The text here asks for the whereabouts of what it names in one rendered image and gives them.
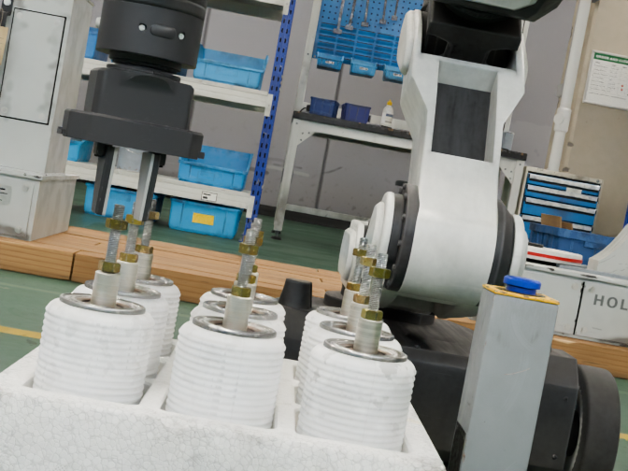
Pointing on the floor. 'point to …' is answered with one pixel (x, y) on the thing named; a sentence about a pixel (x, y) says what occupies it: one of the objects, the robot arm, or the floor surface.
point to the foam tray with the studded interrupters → (176, 434)
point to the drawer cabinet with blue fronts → (556, 198)
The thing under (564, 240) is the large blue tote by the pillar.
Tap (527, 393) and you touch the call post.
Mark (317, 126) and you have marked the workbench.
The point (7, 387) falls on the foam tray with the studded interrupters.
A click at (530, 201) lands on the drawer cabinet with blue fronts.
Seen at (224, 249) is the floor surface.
